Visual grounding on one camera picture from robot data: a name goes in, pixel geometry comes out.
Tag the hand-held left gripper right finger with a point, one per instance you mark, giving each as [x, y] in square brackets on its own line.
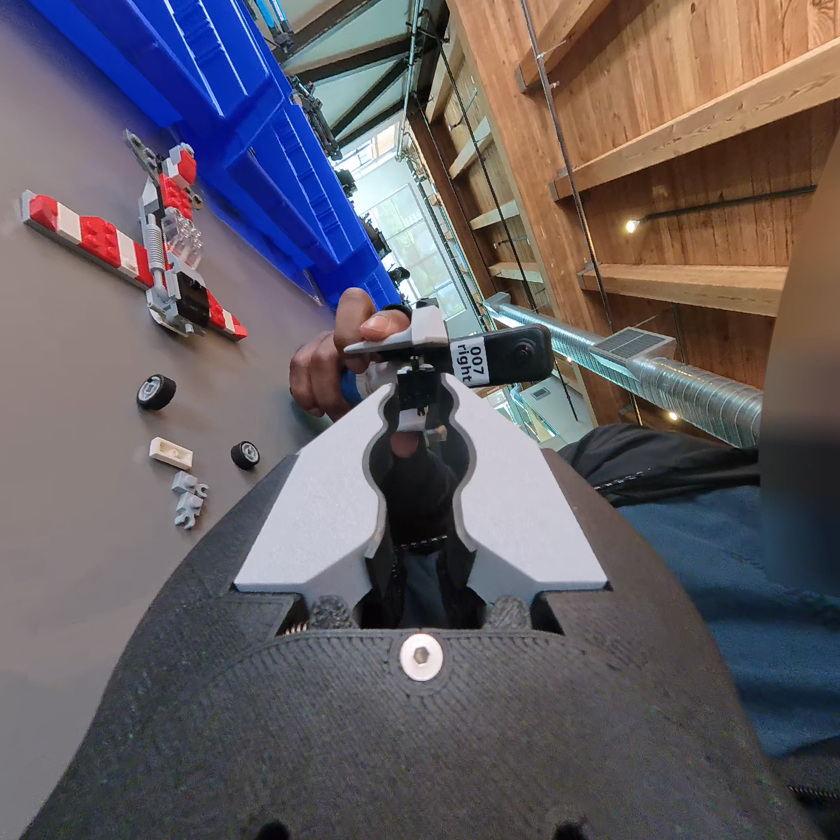
[525, 525]

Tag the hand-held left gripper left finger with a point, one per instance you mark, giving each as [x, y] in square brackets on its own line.
[315, 525]

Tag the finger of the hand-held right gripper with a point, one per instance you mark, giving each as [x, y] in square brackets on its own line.
[414, 414]
[400, 341]

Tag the red white toy brick airplane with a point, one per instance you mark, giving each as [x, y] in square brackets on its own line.
[145, 250]

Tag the grey desk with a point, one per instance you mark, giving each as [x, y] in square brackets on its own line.
[79, 565]

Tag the person's right hand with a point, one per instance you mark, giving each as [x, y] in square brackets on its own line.
[335, 361]

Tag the small black toy wheel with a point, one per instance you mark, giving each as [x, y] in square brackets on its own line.
[244, 454]
[155, 390]

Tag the small grey toy brick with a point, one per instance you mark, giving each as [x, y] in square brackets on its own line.
[189, 499]

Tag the person's black jacket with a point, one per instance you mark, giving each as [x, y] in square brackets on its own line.
[656, 466]

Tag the small beige toy brick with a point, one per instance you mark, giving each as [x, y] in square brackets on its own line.
[171, 453]

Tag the person's legs in jeans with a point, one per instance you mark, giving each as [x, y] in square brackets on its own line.
[748, 617]

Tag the silver ventilation duct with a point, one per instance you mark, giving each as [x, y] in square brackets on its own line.
[630, 374]

